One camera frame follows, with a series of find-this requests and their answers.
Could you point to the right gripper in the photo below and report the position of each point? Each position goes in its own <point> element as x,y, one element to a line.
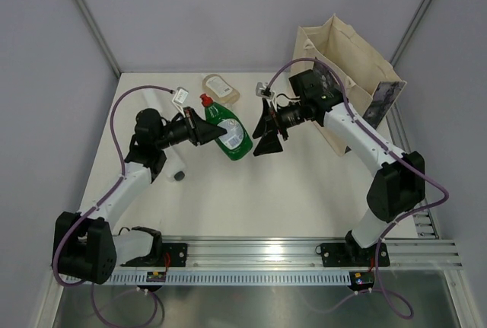
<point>270,142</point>

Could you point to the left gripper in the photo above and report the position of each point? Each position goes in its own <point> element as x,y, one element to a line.
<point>200,132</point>

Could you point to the green dish soap bottle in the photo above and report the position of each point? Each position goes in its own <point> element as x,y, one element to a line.
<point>236,142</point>

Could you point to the amber liquid bottle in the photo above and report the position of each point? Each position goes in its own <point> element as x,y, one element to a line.
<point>215,86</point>

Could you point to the frosted white bottle black cap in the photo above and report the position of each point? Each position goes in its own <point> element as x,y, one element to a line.
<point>174,168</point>

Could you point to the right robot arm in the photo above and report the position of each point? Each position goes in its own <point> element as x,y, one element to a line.
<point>397,185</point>

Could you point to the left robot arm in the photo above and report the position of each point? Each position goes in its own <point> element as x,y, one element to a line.
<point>121,191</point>

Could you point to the beige canvas tote bag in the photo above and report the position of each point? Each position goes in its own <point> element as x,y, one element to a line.
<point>371,84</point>

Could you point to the small white tube bottle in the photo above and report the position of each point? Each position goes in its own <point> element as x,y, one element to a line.
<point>151,99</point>

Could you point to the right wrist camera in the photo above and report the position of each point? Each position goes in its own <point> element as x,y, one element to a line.
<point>265,93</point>

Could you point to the aluminium mounting rail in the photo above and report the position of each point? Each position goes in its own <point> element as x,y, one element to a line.
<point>287,253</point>

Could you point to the white slotted cable duct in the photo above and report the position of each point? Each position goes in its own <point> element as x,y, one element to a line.
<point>182,277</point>

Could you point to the left aluminium frame post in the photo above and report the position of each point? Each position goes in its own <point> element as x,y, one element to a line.
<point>92,25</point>

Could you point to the aluminium frame post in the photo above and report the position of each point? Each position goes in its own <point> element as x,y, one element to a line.
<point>92,25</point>
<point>416,20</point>

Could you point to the right aluminium frame post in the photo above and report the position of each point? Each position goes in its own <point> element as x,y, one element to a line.
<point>416,20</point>

